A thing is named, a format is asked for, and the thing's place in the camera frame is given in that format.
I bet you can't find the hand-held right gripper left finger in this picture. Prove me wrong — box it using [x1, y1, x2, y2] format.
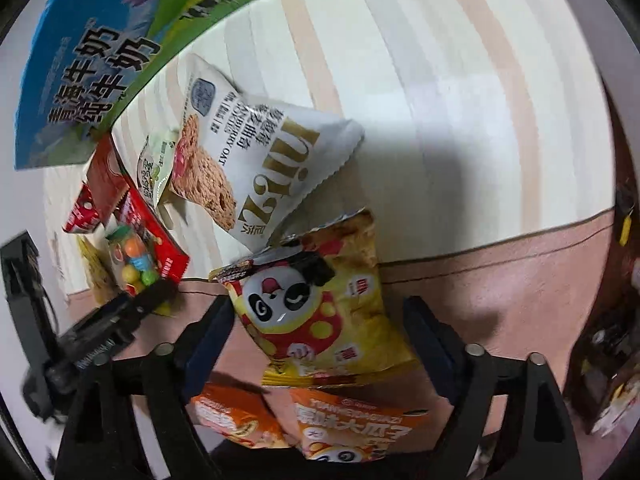
[54, 294, 236, 480]

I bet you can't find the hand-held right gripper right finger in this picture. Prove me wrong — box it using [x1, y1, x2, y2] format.
[402, 295, 586, 480]

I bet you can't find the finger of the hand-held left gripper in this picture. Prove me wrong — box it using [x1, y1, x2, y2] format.
[47, 279, 181, 386]

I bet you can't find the red colourful candy packet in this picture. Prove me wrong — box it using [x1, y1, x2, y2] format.
[106, 187, 191, 297]

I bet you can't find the small red dotted packet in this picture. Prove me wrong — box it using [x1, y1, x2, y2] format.
[61, 183, 103, 235]

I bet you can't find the yellow panda snack packet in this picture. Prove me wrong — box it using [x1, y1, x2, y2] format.
[209, 208, 418, 388]

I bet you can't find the white and green snack packet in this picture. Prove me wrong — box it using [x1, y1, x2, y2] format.
[136, 129, 182, 207]

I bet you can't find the blue and green milk carton box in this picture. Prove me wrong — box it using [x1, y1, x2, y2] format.
[14, 0, 321, 171]

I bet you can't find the orange snack packet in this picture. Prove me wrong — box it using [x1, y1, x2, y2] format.
[189, 382, 293, 451]

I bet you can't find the orange sunflower seed packet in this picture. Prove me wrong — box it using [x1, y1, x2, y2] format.
[280, 385, 441, 461]

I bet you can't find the dark red snack packet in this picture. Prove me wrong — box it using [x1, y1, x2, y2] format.
[86, 135, 131, 221]

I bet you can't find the white oat bar packet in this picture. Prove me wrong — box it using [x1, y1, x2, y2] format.
[167, 54, 365, 253]

